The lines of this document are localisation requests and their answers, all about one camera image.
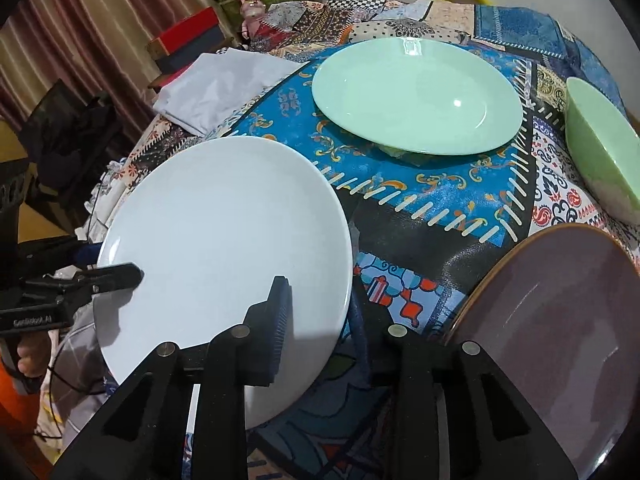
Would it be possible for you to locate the green ceramic bowl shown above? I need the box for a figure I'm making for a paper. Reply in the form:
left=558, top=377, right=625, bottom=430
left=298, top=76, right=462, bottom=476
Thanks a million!
left=565, top=77, right=639, bottom=226

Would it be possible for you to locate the patchwork patterned tablecloth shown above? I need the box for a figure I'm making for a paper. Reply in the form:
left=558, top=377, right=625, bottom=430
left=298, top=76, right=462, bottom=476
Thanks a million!
left=84, top=0, right=640, bottom=480

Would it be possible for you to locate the pink rabbit toy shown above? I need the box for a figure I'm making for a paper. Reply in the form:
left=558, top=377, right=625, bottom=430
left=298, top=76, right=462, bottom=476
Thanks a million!
left=240, top=0, right=266, bottom=40

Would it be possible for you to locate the red and navy box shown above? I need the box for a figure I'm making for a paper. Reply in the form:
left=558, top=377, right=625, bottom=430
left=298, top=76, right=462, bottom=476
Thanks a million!
left=146, top=6, right=226, bottom=74

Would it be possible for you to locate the white ceramic plate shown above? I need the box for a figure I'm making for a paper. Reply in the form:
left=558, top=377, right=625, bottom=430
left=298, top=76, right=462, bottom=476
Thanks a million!
left=93, top=136, right=352, bottom=427

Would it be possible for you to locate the person's left hand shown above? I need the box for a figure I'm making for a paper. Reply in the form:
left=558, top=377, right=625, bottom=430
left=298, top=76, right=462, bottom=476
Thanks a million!
left=17, top=332, right=51, bottom=378

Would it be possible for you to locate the white folded cloth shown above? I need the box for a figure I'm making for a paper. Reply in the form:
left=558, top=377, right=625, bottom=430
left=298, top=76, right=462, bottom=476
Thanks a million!
left=153, top=49, right=301, bottom=136

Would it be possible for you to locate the striped brown curtain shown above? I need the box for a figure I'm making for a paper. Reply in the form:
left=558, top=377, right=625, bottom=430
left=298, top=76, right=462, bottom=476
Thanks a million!
left=1, top=0, right=212, bottom=138

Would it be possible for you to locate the mint green plate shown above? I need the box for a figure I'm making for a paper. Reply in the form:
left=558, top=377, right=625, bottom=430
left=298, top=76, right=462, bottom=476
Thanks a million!
left=311, top=37, right=523, bottom=156

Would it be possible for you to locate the dark purple plate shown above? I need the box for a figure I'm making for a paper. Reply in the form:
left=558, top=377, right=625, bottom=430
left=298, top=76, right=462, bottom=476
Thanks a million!
left=447, top=223, right=639, bottom=479

